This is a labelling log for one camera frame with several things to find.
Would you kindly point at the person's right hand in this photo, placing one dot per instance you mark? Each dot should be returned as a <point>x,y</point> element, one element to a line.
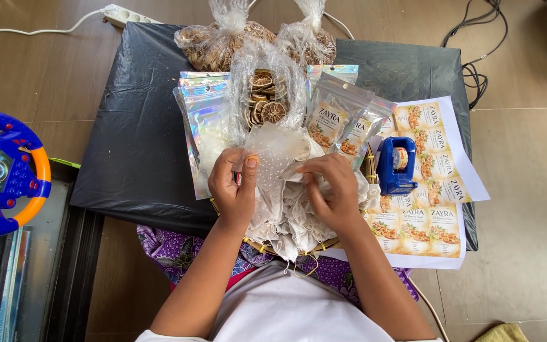
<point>333,190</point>

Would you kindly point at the person's left hand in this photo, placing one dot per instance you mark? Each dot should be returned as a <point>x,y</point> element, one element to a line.
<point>231,190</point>

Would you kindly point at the white mesh tea filter bag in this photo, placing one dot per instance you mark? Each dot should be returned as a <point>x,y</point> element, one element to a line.
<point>278,149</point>

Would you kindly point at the heap of white filter bags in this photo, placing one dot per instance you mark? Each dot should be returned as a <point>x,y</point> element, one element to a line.
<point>292,213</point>

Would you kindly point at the round woven bamboo tray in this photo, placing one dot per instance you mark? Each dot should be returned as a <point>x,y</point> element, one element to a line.
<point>302,247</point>

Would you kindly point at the blue tape dispenser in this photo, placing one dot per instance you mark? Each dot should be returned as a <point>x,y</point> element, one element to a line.
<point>394,166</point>

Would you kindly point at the labelled holographic pouch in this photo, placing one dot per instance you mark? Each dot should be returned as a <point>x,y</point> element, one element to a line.
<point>333,114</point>
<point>363,130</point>

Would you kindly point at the stack of empty holographic pouches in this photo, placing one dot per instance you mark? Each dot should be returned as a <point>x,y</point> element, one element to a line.
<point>202,123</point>

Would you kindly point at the purple patterned cloth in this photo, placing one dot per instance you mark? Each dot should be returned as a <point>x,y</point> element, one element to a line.
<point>178,249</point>

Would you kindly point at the sticker label sheet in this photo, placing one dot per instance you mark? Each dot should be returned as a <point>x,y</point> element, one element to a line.
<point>437,142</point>
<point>420,232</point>

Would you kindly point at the plastic bag of dried orange slices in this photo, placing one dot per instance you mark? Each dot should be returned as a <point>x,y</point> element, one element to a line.
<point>266,95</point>

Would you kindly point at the black plastic table cover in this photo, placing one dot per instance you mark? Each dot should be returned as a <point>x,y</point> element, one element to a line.
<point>136,142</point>

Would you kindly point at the holographic pouch without label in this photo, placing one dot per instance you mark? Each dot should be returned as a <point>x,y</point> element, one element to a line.
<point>333,72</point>

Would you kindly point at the person's white shirt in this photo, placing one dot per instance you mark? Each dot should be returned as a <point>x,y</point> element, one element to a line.
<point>292,308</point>

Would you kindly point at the large plastic bag of dried herbs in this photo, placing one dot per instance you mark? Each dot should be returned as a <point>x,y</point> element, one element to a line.
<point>221,40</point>

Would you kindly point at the small plastic bag of dried herbs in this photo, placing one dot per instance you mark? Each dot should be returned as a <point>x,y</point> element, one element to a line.
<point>309,40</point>

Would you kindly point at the white power strip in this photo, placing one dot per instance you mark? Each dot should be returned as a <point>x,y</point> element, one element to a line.
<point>126,14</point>

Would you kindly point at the yellow cloth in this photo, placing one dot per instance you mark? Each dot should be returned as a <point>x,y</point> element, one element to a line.
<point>504,333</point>

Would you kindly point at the dark box with books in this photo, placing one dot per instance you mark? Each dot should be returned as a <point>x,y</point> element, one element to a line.
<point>22,266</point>

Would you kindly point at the blue orange toy steering wheel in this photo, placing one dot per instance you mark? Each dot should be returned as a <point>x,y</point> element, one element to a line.
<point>5,173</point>

